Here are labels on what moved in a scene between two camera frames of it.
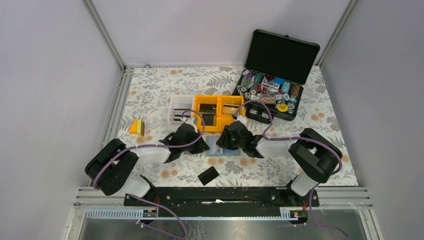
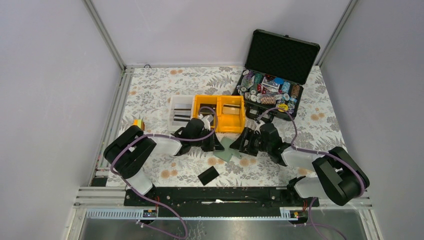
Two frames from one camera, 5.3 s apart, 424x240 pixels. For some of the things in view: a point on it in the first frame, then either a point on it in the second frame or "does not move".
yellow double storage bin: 213,113 does not move
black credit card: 208,175 does not move
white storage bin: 177,105 does not move
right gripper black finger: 224,140 to 238,144
